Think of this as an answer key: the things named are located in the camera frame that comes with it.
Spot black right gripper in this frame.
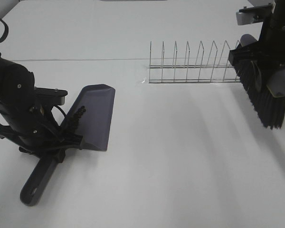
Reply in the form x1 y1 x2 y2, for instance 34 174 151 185
228 28 285 70

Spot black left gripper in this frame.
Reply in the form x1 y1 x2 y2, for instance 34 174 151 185
0 121 83 163

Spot pile of coffee beans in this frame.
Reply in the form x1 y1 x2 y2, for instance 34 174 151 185
66 106 86 133

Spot purple plastic dustpan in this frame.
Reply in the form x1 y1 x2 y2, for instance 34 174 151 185
20 84 115 206

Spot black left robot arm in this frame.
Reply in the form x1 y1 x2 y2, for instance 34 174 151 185
0 53 83 162

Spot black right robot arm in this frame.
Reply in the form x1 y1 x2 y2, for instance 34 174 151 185
228 0 285 66

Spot metal wire dish rack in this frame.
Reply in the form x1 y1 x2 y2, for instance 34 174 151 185
146 40 240 84

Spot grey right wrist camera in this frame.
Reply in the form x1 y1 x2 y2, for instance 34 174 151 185
236 2 273 26

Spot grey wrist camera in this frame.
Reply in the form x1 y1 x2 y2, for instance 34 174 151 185
34 87 68 106
236 2 273 26

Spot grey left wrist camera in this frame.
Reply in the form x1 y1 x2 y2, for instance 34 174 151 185
34 87 68 106

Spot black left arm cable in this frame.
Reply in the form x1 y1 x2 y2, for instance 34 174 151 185
0 13 10 46

